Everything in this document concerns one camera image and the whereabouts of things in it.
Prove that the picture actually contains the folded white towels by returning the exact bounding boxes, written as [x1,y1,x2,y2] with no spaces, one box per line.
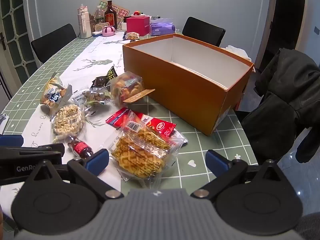
[225,45,252,63]

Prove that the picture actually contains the black yellow chocolate packet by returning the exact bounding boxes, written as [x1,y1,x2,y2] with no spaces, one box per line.
[90,66,116,88]

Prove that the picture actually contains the black jacket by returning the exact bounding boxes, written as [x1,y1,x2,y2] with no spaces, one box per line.
[239,48,320,163]

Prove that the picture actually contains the pink round container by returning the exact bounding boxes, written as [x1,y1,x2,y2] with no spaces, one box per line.
[102,25,117,37]

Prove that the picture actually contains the beige dotted card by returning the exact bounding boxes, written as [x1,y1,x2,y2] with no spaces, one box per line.
[112,4,131,30]

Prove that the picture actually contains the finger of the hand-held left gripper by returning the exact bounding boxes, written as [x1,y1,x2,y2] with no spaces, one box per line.
[0,143,66,159]
[0,134,24,147]

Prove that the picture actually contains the clear mixed snack bag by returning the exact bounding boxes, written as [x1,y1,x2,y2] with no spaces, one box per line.
[109,71,146,107]

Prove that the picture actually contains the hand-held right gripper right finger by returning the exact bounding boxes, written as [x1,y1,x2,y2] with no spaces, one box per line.
[190,149,295,201]

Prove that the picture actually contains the pink square box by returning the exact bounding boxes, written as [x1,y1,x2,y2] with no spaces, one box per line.
[126,16,151,37]

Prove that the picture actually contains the small cola bottle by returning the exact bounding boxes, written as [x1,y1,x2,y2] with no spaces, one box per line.
[67,135,94,159]

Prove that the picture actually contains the clear bottle green label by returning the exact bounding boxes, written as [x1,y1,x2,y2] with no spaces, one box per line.
[94,5,105,30]

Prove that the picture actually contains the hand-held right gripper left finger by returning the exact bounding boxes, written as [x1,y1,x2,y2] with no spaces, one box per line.
[25,149,124,201]

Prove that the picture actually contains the brown liquor bottle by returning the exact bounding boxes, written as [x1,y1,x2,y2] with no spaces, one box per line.
[104,0,118,29]

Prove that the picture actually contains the white water bottle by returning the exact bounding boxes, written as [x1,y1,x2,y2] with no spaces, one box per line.
[77,4,92,39]

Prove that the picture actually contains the glass panel door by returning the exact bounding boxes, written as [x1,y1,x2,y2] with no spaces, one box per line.
[0,0,38,98]

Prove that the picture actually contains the purple tissue pack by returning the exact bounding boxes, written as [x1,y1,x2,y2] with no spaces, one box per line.
[149,18,177,36]

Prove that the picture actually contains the clear nut packet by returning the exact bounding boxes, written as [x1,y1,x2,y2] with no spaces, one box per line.
[72,87,114,117]

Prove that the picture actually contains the white red snack packet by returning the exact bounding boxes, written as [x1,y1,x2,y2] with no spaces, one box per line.
[132,110,177,139]

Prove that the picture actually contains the green white printed tablecloth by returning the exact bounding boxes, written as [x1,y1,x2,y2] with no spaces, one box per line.
[0,29,259,230]

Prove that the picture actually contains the small bun packet blue label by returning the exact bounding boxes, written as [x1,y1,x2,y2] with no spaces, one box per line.
[40,72,73,109]

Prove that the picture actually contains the clear waffle packet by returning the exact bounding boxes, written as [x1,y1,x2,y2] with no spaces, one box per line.
[108,120,188,182]

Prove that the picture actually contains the puffed rice cake packet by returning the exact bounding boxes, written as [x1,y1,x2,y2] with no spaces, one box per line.
[51,104,86,143]

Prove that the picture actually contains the black chair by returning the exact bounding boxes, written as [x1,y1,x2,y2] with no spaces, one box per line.
[182,17,226,47]
[31,24,77,63]

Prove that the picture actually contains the orange cardboard box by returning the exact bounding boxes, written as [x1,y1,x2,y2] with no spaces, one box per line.
[122,33,255,137]

